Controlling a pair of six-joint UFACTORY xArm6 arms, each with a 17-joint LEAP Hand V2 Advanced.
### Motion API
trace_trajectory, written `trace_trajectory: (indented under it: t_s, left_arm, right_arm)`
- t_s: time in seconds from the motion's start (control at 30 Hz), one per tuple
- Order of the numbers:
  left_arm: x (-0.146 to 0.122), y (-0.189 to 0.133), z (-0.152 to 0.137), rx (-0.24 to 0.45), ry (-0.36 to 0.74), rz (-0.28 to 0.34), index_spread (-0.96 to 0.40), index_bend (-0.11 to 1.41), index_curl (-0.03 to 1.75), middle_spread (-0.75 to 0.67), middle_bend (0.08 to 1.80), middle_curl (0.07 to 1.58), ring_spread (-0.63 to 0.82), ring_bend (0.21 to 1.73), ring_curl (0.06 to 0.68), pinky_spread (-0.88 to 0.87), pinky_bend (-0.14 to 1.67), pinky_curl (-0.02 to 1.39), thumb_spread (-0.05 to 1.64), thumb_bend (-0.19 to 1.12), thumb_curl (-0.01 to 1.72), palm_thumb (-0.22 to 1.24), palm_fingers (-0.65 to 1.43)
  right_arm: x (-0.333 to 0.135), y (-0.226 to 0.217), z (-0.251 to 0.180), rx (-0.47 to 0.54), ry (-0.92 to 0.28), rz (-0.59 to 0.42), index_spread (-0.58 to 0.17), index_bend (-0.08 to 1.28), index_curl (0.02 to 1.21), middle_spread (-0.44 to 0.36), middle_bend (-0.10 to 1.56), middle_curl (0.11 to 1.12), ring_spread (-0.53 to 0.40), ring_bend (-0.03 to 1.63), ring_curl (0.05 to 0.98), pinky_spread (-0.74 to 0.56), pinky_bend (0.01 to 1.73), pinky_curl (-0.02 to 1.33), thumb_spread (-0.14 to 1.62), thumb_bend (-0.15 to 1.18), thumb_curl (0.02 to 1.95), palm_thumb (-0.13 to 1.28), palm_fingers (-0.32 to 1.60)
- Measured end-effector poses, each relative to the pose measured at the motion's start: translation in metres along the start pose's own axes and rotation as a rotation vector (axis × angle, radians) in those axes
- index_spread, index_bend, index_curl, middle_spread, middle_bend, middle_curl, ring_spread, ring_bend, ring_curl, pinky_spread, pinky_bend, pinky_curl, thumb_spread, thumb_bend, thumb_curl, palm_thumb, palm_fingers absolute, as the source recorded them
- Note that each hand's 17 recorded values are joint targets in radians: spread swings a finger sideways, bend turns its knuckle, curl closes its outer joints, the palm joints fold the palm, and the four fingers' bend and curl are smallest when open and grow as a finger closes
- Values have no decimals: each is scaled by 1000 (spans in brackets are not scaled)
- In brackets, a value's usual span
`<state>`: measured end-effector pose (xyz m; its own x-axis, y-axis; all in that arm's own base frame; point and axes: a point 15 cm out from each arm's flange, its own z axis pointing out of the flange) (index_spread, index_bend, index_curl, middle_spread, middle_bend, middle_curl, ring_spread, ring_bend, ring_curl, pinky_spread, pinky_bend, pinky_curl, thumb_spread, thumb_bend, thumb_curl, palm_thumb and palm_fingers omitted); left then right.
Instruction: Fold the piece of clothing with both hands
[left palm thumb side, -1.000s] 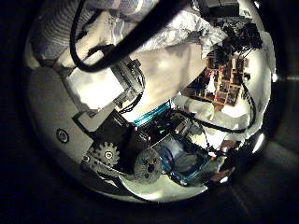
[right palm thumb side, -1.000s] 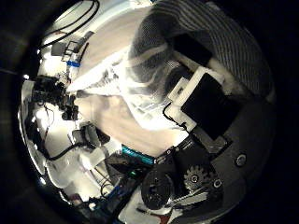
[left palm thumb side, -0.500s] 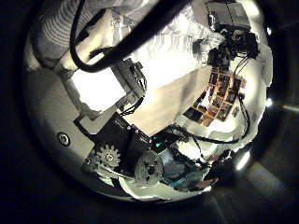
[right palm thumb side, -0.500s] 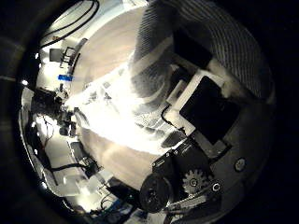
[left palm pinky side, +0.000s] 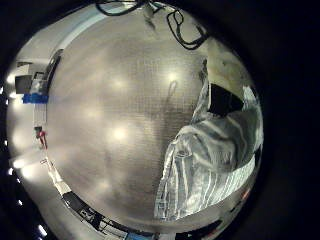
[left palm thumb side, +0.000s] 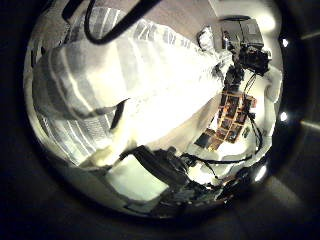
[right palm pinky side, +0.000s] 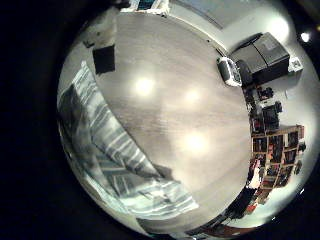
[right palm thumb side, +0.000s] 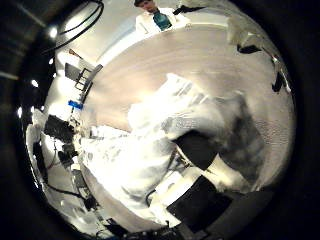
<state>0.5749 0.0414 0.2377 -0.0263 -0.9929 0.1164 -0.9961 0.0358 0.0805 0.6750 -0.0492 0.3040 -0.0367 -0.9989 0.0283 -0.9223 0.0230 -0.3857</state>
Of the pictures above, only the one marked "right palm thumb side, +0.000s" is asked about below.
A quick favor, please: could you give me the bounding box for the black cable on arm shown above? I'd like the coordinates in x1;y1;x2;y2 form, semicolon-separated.
46;183;88;201

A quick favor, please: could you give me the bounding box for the black cable loop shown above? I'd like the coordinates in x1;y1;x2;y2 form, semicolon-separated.
40;3;105;56
59;0;105;36

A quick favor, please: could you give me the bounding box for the black box device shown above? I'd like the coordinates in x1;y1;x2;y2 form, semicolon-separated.
43;114;76;144

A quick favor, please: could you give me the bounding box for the black metal frame stand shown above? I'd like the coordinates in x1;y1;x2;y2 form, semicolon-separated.
64;62;104;93

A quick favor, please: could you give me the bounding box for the white blue striped shirt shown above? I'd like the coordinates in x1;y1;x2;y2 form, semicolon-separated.
79;72;268;232

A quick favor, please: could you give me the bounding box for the person in white shirt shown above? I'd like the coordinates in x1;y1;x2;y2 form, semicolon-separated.
133;0;192;36

